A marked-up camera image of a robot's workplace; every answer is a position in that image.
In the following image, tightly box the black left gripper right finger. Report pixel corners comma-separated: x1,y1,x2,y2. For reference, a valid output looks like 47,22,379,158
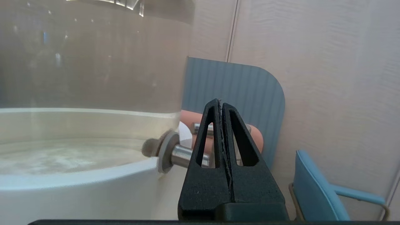
222,102,286,203

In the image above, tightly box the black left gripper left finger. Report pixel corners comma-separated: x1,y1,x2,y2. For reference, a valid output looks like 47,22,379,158
177,98,233,220

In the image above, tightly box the steel water dispenser tap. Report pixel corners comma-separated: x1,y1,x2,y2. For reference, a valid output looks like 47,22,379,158
142,122,252,174

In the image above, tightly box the pink bolster cushion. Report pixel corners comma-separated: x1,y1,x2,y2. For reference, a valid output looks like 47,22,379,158
180,109,264,157

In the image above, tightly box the light blue armchair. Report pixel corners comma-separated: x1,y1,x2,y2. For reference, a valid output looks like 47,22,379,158
288,150,390,222

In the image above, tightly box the blue ribbed booth sofa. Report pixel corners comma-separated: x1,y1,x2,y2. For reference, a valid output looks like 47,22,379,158
181,56,286,169

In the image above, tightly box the clear water dispenser white base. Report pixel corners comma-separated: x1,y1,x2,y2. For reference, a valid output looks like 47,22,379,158
0,0,195,225

